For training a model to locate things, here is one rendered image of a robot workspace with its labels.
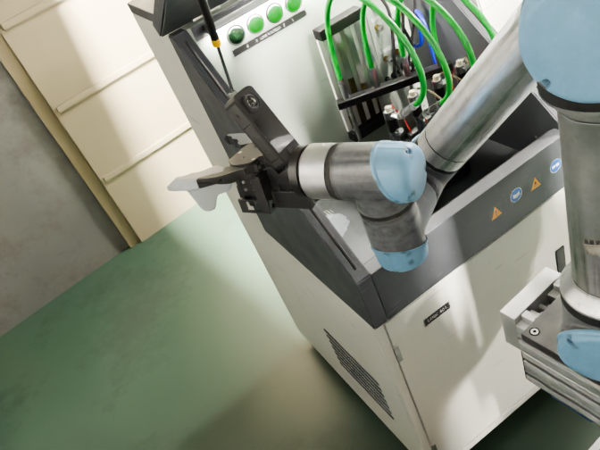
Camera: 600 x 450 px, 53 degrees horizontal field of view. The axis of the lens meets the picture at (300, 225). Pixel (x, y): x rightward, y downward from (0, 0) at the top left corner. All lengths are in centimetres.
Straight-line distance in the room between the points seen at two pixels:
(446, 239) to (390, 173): 75
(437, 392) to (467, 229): 50
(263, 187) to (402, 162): 21
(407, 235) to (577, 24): 37
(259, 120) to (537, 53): 39
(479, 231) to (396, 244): 74
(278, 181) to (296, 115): 91
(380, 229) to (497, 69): 24
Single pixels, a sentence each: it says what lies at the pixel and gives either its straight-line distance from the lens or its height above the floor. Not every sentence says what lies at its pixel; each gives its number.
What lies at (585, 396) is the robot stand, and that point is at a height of 88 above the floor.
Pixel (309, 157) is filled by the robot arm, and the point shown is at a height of 147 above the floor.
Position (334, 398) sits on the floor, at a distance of 236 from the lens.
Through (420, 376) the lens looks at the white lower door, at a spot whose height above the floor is 53.
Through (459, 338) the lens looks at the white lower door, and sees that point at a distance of 168.
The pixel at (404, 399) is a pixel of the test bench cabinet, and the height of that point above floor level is 50.
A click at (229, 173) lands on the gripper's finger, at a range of 82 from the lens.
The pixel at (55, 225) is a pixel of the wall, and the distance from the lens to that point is 354.
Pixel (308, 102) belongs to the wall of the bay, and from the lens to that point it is 174.
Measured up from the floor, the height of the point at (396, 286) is 87.
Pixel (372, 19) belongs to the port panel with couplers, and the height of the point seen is 123.
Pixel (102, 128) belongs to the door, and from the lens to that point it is 340.
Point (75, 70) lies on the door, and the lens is 331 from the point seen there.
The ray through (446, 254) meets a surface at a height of 85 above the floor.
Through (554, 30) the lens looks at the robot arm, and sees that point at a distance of 54.
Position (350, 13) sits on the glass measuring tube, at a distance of 171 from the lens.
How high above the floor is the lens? 186
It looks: 36 degrees down
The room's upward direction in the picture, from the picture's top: 24 degrees counter-clockwise
